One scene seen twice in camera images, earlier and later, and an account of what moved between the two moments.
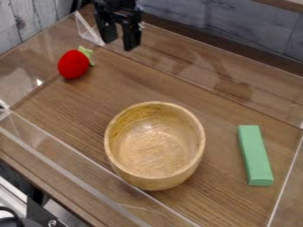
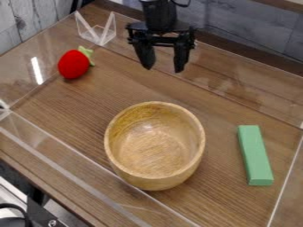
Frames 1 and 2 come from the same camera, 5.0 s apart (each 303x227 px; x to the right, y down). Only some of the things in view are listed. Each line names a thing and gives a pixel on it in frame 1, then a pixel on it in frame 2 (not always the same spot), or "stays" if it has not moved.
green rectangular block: [256, 155] stays
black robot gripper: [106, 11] → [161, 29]
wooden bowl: [154, 141] stays
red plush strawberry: [75, 61] stays
